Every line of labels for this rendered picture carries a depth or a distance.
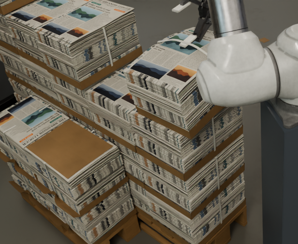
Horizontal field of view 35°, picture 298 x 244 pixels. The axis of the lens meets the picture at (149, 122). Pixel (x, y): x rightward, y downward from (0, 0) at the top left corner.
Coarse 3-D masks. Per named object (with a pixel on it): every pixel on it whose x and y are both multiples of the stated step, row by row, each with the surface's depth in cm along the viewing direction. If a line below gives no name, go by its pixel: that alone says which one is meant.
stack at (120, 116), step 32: (32, 64) 239; (128, 64) 223; (64, 96) 232; (96, 96) 206; (128, 96) 201; (128, 128) 198; (160, 128) 180; (224, 128) 193; (128, 160) 218; (192, 160) 184; (224, 160) 203; (160, 192) 209; (192, 192) 194; (224, 192) 214; (192, 224) 204
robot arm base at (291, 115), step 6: (270, 102) 153; (276, 102) 149; (282, 102) 145; (276, 108) 149; (282, 108) 146; (288, 108) 144; (294, 108) 142; (282, 114) 145; (288, 114) 144; (294, 114) 143; (282, 120) 145; (288, 120) 143; (294, 120) 142; (288, 126) 142; (294, 126) 142
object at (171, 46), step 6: (162, 42) 183; (168, 42) 182; (174, 42) 181; (162, 48) 178; (168, 48) 178; (174, 48) 177; (180, 48) 176; (186, 48) 176; (192, 48) 175; (180, 54) 173; (186, 54) 172; (192, 54) 172; (198, 54) 171; (204, 54) 170; (192, 60) 168; (198, 60) 168; (204, 60) 167
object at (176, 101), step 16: (144, 64) 174; (160, 64) 171; (176, 64) 169; (192, 64) 166; (128, 80) 178; (144, 80) 168; (160, 80) 164; (176, 80) 162; (192, 80) 161; (144, 96) 175; (160, 96) 167; (176, 96) 159; (192, 96) 164; (160, 112) 175; (176, 112) 166; (192, 112) 166
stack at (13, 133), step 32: (32, 96) 258; (0, 128) 238; (32, 128) 234; (32, 160) 223; (96, 160) 207; (32, 192) 256; (64, 192) 213; (96, 192) 214; (128, 192) 230; (96, 224) 222; (128, 224) 238
